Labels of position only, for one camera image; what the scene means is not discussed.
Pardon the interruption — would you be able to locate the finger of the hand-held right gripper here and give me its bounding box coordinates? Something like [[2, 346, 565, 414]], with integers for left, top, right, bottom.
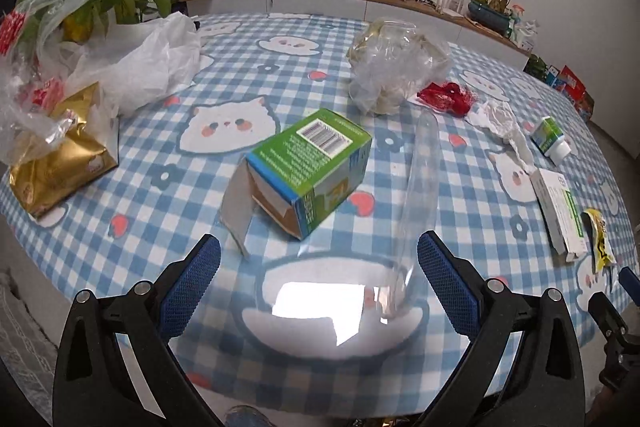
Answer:
[[618, 266, 640, 308], [588, 293, 628, 348]]

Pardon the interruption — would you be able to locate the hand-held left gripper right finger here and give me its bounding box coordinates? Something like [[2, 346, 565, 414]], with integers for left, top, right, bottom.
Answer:
[[416, 230, 593, 427]]

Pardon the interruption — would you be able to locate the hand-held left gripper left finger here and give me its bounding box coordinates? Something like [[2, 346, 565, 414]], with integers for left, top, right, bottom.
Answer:
[[52, 234, 236, 427]]

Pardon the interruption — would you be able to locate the white tissue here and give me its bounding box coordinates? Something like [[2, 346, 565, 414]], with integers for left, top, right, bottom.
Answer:
[[465, 101, 536, 172]]

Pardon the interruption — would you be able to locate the green cardboard box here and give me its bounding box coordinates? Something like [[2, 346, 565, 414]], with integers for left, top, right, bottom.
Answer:
[[218, 108, 373, 258]]

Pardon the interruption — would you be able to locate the yellow wrapper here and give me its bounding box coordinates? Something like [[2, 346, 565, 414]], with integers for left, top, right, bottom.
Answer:
[[582, 208, 615, 269]]

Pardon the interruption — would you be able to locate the blue checkered cat tablecloth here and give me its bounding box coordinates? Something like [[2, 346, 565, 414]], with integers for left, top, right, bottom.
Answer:
[[0, 12, 636, 403]]

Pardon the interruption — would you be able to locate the white green medicine box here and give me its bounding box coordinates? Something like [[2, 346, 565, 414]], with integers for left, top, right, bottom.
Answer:
[[529, 167, 591, 263]]

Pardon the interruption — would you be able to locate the person's grey blue shoe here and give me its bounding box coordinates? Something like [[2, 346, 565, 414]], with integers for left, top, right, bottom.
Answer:
[[224, 404, 271, 427]]

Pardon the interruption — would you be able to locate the green white medicine bottle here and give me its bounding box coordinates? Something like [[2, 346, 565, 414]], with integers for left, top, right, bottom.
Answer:
[[530, 117, 572, 158]]

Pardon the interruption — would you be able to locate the gold foil bag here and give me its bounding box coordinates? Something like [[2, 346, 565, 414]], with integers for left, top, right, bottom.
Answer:
[[10, 82, 120, 218]]

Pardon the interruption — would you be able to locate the red mesh net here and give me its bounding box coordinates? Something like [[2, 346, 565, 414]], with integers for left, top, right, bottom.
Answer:
[[416, 81, 478, 116]]

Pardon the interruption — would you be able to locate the red packet box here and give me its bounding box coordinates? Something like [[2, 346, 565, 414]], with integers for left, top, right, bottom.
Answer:
[[557, 66, 596, 122]]

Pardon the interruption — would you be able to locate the green packet box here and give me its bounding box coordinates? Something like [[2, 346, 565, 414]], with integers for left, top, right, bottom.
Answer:
[[524, 54, 548, 80]]

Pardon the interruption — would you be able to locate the white spray bottle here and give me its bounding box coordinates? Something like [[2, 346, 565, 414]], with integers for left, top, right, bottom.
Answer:
[[510, 4, 541, 52]]

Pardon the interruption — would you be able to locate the clear red print plastic bag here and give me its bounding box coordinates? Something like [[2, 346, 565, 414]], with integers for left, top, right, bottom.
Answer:
[[0, 0, 136, 158]]

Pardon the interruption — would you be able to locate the white wooden top cabinet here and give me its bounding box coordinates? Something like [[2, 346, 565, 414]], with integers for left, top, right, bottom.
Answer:
[[172, 0, 538, 55]]

